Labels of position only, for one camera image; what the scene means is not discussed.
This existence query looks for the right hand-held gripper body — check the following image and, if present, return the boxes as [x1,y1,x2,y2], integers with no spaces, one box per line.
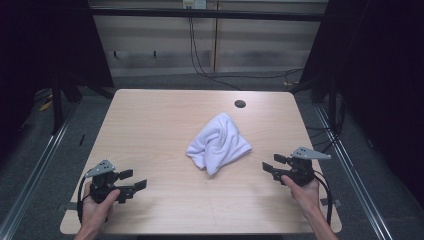
[271,146,333,187]

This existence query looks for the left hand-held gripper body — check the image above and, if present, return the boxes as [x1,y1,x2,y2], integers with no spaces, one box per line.
[84,159,138,205]

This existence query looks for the white patterned towel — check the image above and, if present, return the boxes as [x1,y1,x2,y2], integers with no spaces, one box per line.
[185,112,253,177]

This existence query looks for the person's left hand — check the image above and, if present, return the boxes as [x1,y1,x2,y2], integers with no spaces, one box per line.
[80,181,121,235]

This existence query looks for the person's right hand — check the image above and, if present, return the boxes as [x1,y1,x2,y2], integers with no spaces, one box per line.
[280,174,321,219]

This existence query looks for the grey tape strip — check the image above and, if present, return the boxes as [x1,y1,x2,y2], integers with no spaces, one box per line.
[320,197,343,208]
[56,201,78,213]

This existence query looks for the black metal stand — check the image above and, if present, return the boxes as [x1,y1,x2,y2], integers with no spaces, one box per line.
[50,78,65,136]

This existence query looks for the yellow item on floor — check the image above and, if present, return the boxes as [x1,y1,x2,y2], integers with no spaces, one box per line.
[38,99,54,112]

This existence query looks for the dark curtain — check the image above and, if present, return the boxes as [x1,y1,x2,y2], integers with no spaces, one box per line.
[289,0,424,209]
[0,0,115,164]

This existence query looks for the black horizontal bar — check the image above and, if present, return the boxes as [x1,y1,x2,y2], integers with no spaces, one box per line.
[89,7,327,23]

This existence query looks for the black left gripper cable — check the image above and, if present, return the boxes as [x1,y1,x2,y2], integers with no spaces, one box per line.
[76,169,109,225]

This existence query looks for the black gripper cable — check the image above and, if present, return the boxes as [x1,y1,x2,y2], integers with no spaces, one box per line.
[313,169,335,228]
[76,169,109,225]

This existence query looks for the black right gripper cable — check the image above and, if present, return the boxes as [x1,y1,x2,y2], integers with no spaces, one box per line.
[313,169,335,228]

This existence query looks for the black floor cables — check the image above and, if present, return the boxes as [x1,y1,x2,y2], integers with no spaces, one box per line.
[305,96,347,158]

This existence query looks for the metal floor rail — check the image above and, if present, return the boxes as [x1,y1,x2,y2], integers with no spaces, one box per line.
[314,104,395,240]
[0,102,80,240]

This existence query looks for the black wall cable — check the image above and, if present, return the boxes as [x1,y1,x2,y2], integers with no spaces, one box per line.
[188,15,305,91]

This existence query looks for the white wall socket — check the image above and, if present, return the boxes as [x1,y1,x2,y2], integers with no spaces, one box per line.
[182,0,208,10]

